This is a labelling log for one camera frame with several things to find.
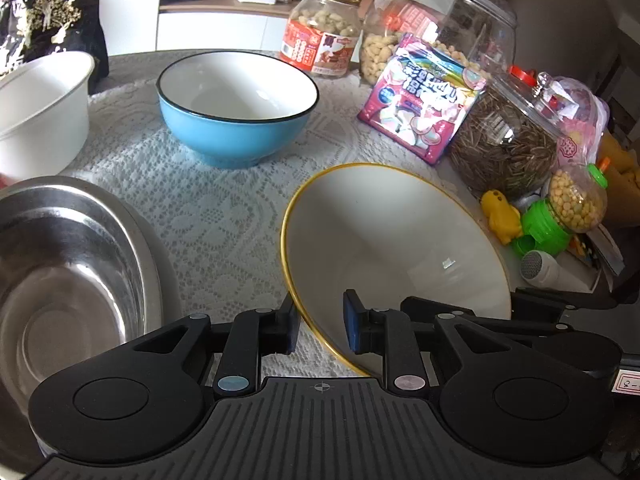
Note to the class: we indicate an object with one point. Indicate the pink marshmallow bag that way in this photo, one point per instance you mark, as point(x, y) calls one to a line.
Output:
point(425, 95)

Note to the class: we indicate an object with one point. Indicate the yellow duck toy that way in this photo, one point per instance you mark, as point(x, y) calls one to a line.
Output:
point(500, 212)

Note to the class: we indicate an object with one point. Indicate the stainless steel bowl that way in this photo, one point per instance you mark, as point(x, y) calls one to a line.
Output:
point(70, 280)

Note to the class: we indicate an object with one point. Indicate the white lace tablecloth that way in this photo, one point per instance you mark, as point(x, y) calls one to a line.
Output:
point(210, 200)

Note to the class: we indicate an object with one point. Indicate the white plastic container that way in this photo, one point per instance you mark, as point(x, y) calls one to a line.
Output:
point(40, 105)

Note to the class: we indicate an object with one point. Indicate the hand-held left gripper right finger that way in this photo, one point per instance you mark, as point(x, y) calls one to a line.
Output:
point(353, 325)

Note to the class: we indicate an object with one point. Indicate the white wooden tv cabinet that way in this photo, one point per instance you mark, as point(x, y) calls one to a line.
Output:
point(225, 15)

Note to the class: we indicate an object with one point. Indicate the large clear lidded jar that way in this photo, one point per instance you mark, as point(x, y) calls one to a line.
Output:
point(440, 15)

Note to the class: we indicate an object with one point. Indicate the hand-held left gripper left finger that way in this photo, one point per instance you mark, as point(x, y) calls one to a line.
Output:
point(290, 331)

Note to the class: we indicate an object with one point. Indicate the black snack bag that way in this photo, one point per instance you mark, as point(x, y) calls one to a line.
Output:
point(50, 20)

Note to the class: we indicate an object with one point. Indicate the small jar of yellow beans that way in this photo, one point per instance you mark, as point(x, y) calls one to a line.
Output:
point(560, 210)

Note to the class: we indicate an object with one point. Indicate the pink plastic bag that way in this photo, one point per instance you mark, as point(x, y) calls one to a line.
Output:
point(580, 110)

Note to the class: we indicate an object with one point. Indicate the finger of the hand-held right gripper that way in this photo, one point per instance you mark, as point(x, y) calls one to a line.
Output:
point(565, 299)
point(500, 318)

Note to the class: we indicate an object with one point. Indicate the glass jar of sunflower seeds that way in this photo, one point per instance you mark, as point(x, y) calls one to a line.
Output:
point(505, 140)

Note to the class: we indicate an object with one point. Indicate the blue bowl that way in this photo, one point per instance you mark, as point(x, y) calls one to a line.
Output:
point(235, 110)

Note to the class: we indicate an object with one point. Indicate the peanut jar with red label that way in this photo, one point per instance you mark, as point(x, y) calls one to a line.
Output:
point(320, 35)

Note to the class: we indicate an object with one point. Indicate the white handheld device, grey mesh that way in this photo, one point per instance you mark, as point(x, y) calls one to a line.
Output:
point(540, 266)

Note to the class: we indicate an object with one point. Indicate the white bowl with yellow rim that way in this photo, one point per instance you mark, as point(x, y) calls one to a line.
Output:
point(390, 240)

